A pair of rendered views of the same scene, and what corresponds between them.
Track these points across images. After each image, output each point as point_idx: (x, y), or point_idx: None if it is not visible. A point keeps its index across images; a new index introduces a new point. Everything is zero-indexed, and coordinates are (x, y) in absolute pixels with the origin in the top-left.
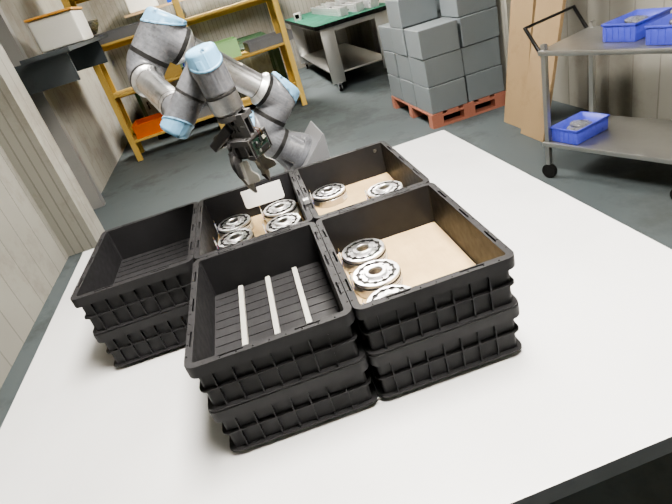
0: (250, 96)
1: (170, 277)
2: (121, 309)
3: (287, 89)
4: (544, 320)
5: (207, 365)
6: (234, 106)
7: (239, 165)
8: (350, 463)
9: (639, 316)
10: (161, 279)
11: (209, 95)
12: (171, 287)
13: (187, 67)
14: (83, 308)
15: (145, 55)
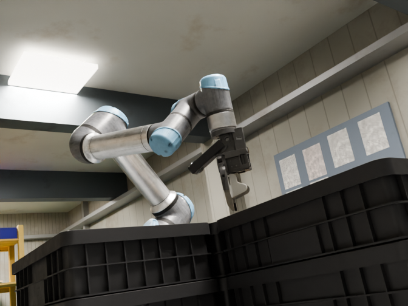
0: (157, 203)
1: (186, 235)
2: (117, 268)
3: (189, 204)
4: None
5: (401, 160)
6: (234, 121)
7: (226, 176)
8: None
9: None
10: (177, 235)
11: (218, 107)
12: (180, 254)
13: (185, 101)
14: (71, 252)
15: (96, 130)
